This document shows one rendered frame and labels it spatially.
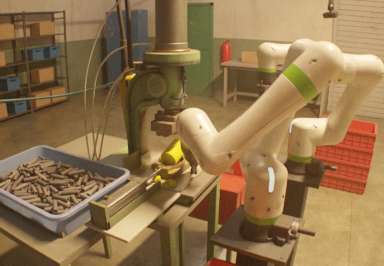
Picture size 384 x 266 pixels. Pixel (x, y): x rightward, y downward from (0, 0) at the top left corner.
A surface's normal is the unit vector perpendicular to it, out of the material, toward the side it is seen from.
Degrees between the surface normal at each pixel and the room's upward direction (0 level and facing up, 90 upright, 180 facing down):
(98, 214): 90
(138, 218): 0
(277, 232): 81
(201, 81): 90
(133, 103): 90
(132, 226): 0
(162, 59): 90
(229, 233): 0
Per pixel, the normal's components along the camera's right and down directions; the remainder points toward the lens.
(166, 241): -0.45, 0.26
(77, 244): 0.00, -0.96
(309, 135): 0.08, 0.27
